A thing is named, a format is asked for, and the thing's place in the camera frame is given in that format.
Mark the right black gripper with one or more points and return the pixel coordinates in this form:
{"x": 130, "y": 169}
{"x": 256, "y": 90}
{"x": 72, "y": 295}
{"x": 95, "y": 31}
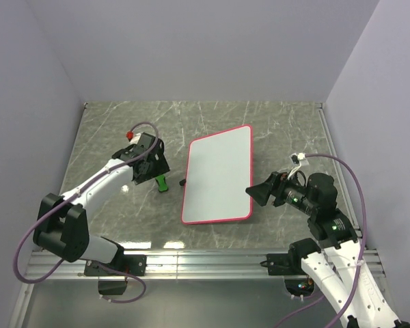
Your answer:
{"x": 275, "y": 185}

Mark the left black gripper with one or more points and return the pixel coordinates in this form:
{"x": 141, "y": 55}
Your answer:
{"x": 160, "y": 167}

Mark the green whiteboard eraser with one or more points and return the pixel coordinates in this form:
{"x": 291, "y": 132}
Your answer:
{"x": 162, "y": 184}

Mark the pink framed whiteboard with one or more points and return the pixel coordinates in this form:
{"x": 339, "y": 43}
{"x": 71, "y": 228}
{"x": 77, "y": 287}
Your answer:
{"x": 219, "y": 169}

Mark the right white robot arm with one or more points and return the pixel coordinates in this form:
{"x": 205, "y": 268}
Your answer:
{"x": 332, "y": 256}

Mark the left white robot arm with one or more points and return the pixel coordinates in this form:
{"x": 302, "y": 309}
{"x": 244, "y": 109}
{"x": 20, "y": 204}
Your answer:
{"x": 65, "y": 231}

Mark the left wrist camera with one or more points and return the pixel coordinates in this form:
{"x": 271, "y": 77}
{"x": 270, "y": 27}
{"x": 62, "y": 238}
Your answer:
{"x": 132, "y": 137}

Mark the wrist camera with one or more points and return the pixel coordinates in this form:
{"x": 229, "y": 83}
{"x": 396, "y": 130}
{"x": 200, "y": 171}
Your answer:
{"x": 132, "y": 137}
{"x": 298, "y": 160}

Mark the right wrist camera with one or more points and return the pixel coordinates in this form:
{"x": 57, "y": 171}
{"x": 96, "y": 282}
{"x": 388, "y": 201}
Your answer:
{"x": 298, "y": 160}

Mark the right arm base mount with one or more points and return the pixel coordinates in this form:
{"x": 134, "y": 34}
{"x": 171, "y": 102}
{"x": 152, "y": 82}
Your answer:
{"x": 297, "y": 283}

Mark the aluminium rail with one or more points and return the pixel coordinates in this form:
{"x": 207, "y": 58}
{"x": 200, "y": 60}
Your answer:
{"x": 179, "y": 264}

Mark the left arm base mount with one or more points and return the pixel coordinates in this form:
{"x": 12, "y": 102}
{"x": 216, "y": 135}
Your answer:
{"x": 114, "y": 273}

